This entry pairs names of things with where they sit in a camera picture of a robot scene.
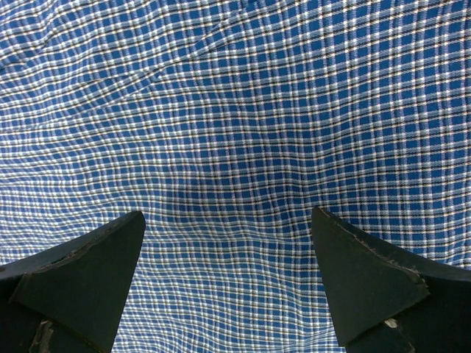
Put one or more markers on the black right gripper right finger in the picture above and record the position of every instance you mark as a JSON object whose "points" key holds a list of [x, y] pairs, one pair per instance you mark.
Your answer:
{"points": [[383, 298]]}

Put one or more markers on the blue plaid long sleeve shirt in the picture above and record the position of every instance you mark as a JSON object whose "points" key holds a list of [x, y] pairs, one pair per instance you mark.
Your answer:
{"points": [[225, 123]]}

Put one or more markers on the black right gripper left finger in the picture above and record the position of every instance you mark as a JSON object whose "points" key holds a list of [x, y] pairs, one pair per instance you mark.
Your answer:
{"points": [[70, 298]]}

